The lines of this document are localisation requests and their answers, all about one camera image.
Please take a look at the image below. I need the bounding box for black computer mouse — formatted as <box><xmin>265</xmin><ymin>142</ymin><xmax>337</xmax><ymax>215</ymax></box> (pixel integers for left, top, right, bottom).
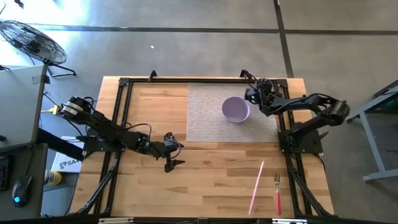
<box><xmin>11</xmin><ymin>175</ymin><xmax>33</xmax><ymax>208</ymax></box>

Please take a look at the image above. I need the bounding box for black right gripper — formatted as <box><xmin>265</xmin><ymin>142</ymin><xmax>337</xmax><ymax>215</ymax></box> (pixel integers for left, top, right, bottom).
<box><xmin>244</xmin><ymin>78</ymin><xmax>277</xmax><ymax>108</ymax></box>

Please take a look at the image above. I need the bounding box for metal fork with red handle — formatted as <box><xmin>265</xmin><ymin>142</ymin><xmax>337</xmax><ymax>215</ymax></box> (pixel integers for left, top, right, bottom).
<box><xmin>274</xmin><ymin>173</ymin><xmax>282</xmax><ymax>216</ymax></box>

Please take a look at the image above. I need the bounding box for black floor fan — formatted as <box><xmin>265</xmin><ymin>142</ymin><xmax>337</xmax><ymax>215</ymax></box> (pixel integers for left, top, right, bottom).
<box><xmin>0</xmin><ymin>20</ymin><xmax>77</xmax><ymax>78</ymax></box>

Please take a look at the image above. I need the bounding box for black floor cable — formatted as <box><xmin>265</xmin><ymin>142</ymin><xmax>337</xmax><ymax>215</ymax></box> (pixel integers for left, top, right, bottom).
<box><xmin>39</xmin><ymin>91</ymin><xmax>78</xmax><ymax>131</ymax></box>

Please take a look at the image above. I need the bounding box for pink straw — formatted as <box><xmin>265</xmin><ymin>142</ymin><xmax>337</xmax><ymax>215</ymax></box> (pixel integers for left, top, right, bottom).
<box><xmin>248</xmin><ymin>159</ymin><xmax>266</xmax><ymax>216</ymax></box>

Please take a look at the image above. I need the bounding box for grey woven placemat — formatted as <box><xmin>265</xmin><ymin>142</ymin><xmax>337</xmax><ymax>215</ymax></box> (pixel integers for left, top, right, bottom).
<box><xmin>185</xmin><ymin>82</ymin><xmax>280</xmax><ymax>143</ymax></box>

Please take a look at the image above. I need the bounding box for black metal table frame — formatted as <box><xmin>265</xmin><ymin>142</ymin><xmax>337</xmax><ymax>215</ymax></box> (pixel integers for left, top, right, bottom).
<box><xmin>70</xmin><ymin>77</ymin><xmax>336</xmax><ymax>219</ymax></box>

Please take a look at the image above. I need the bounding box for dark desk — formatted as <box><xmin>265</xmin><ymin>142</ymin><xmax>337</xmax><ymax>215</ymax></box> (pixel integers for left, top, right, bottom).
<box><xmin>0</xmin><ymin>142</ymin><xmax>49</xmax><ymax>219</ymax></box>

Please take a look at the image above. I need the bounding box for grey desk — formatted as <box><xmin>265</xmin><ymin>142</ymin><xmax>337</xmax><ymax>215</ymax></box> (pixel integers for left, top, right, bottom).
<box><xmin>0</xmin><ymin>64</ymin><xmax>48</xmax><ymax>152</ymax></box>

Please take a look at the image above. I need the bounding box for white cardboard box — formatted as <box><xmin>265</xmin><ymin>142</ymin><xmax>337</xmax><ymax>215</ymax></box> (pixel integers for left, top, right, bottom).
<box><xmin>50</xmin><ymin>136</ymin><xmax>84</xmax><ymax>174</ymax></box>

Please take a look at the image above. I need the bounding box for yellow-capped bottle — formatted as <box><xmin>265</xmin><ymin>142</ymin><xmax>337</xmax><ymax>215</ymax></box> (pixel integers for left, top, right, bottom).
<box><xmin>44</xmin><ymin>169</ymin><xmax>63</xmax><ymax>187</ymax></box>

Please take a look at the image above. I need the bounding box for grey metal stand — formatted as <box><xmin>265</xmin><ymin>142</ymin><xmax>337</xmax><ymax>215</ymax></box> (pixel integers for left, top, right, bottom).
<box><xmin>343</xmin><ymin>80</ymin><xmax>398</xmax><ymax>183</ymax></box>

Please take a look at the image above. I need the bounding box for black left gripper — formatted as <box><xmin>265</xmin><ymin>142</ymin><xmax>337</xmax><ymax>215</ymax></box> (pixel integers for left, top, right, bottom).
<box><xmin>151</xmin><ymin>131</ymin><xmax>187</xmax><ymax>174</ymax></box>

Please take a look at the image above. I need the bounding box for purple plastic bowl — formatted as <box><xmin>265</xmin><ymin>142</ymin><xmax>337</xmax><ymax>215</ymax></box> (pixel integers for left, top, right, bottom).
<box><xmin>221</xmin><ymin>96</ymin><xmax>251</xmax><ymax>124</ymax></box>

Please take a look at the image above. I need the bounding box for silver metal bracket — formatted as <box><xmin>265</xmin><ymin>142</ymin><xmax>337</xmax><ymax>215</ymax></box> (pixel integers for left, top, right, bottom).
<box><xmin>98</xmin><ymin>217</ymin><xmax>135</xmax><ymax>224</ymax></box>
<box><xmin>272</xmin><ymin>218</ymin><xmax>308</xmax><ymax>224</ymax></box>

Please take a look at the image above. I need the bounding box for black keyboard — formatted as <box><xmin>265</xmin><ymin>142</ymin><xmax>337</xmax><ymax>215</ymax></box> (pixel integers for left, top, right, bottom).
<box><xmin>0</xmin><ymin>154</ymin><xmax>11</xmax><ymax>192</ymax></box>

